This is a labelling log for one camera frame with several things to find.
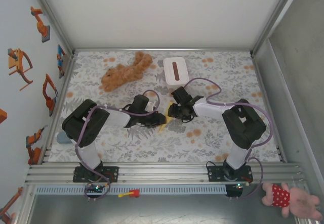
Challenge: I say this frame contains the black controller board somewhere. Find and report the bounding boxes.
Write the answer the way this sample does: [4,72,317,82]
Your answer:
[226,183,248,198]
[85,184,106,197]

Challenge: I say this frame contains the pink plush toy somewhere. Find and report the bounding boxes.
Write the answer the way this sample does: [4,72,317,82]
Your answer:
[261,182,321,218]

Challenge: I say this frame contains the orange gripper wall sticker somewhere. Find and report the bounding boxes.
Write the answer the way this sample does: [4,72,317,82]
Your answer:
[7,48,34,91]

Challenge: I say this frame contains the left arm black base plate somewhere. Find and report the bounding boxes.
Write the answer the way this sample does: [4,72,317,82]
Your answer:
[72,165,119,184]

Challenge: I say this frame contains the brown teddy bear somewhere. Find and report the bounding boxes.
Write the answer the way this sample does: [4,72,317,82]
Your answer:
[100,51,153,93]

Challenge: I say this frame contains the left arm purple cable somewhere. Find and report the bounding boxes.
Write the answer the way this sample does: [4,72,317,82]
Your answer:
[75,89,160,201]

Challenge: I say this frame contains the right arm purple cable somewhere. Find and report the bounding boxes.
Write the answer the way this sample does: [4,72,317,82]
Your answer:
[184,78,274,200]

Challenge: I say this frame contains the aluminium frame post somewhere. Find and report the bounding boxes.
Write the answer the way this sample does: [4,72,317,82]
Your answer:
[249,0,302,58]
[27,0,78,58]

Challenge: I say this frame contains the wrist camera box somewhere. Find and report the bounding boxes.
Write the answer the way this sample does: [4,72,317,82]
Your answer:
[133,94,156,112]
[171,86,192,105]

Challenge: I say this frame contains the grey blue sponge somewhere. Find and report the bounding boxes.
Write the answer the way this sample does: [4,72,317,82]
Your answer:
[57,132,73,145]

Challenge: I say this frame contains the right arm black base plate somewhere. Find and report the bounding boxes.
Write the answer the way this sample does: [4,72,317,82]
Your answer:
[207,165,253,184]

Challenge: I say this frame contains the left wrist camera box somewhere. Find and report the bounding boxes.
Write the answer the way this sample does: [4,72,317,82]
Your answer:
[133,94,156,112]

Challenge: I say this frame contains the red yellow plastic clip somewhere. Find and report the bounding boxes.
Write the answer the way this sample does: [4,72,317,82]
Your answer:
[118,189,140,199]

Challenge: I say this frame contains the yellow cloth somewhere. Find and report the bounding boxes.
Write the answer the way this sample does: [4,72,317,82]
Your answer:
[157,103,175,133]

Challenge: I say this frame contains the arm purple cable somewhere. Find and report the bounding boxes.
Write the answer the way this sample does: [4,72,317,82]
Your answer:
[184,78,274,200]
[75,89,160,201]

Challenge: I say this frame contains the white slotted cable duct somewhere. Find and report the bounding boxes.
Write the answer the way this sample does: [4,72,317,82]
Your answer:
[35,186,227,195]

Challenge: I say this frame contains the wide aluminium beam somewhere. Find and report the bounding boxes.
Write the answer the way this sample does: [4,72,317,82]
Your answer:
[24,161,307,186]

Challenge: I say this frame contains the white tissue box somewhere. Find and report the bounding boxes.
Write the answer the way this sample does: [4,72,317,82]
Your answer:
[163,56,189,87]

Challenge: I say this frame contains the floral tablecloth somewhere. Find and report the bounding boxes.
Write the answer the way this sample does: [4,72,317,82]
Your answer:
[48,51,281,163]

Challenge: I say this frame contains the blue orange robot sticker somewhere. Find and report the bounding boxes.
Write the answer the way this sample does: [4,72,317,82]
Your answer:
[57,44,67,79]

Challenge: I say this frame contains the aluminium frame rail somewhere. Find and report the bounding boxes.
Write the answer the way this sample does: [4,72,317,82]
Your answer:
[37,52,78,164]
[250,53,288,163]
[73,48,254,53]

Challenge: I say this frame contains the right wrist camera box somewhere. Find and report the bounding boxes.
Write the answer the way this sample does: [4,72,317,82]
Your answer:
[171,86,192,105]

